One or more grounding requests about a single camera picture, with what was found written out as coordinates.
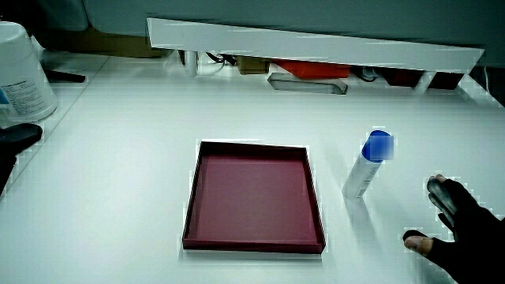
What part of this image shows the person's right hand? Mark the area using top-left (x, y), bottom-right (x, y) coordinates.
top-left (402, 174), bottom-right (505, 284)

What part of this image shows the white glue bottle blue cap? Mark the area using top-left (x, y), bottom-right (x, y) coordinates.
top-left (341, 129), bottom-right (395, 200)

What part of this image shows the white desk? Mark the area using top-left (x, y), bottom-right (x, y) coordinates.
top-left (0, 49), bottom-right (505, 284)

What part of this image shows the dark red shallow tray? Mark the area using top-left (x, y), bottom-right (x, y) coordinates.
top-left (181, 140), bottom-right (327, 255)

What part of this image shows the orange box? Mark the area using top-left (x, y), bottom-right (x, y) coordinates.
top-left (271, 59), bottom-right (352, 80)

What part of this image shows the white monitor riser shelf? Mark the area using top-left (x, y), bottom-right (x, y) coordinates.
top-left (146, 17), bottom-right (485, 95)

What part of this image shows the small brown box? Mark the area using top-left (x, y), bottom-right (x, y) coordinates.
top-left (236, 55), bottom-right (271, 76)

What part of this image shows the brown cardboard box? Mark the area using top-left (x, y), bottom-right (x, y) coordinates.
top-left (46, 28), bottom-right (173, 59)

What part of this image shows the black rounded device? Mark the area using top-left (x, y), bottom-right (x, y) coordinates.
top-left (0, 122), bottom-right (43, 196)

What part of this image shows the white plastic canister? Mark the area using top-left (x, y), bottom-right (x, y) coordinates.
top-left (0, 21), bottom-right (59, 124)

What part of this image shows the black cable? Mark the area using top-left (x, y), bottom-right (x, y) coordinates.
top-left (204, 51), bottom-right (238, 67)

